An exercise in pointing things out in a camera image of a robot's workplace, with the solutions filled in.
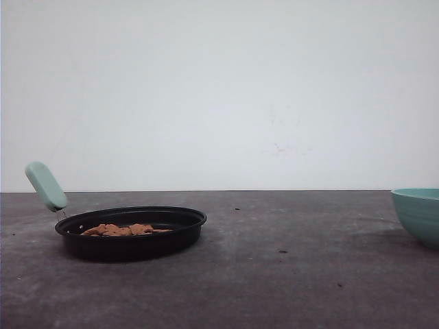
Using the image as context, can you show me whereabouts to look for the mint green bowl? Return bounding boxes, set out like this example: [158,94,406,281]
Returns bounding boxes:
[391,188,438,250]

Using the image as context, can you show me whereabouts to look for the black frying pan mint handle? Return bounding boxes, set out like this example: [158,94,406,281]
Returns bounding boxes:
[25,161,208,263]

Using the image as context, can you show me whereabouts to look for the brown beef cubes pile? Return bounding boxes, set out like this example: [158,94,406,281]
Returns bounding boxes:
[82,223,171,236]

